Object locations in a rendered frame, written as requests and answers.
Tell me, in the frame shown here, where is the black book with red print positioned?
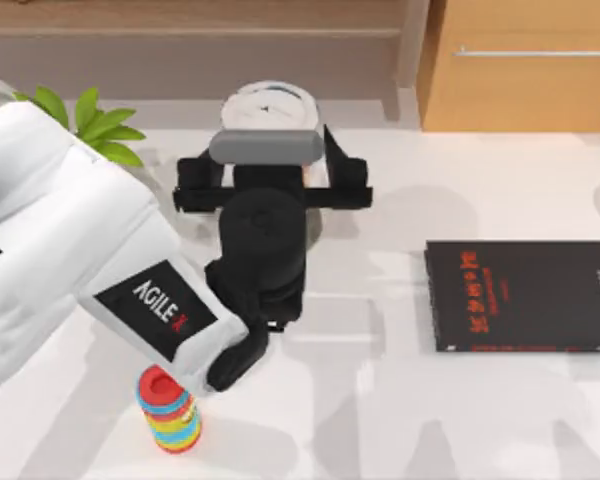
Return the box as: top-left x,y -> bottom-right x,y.
423,239 -> 600,355

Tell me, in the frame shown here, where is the stack of coloured rings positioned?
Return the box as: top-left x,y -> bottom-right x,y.
136,364 -> 204,456

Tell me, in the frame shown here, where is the wooden cupboard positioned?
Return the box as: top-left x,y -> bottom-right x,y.
415,0 -> 600,134

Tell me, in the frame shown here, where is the wooden open shelf unit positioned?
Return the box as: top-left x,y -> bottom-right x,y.
0,0 -> 434,122

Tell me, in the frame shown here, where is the white round clock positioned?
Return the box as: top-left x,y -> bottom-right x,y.
220,81 -> 331,189

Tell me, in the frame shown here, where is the long metal handle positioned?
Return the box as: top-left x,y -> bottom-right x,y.
453,46 -> 600,58

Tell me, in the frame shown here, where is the green leafy plant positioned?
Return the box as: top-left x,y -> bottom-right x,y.
12,85 -> 147,169

